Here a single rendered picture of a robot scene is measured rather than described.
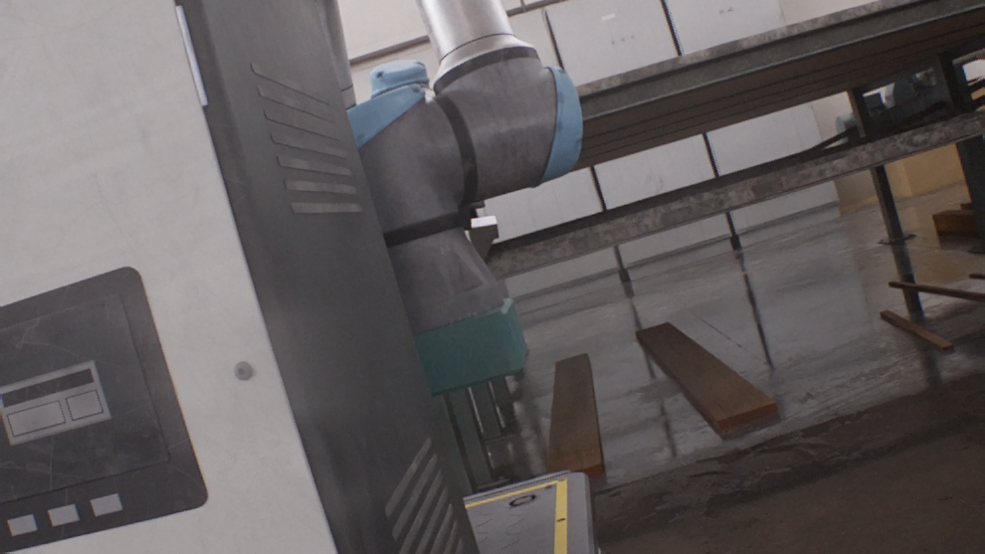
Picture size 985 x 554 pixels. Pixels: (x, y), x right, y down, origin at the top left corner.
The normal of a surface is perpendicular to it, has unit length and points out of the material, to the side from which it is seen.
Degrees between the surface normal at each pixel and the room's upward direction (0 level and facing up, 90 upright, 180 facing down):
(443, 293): 72
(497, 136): 95
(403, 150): 90
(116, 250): 90
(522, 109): 80
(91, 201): 90
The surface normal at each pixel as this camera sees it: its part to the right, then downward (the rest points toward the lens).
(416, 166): 0.38, -0.04
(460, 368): -0.09, 0.03
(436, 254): 0.29, -0.40
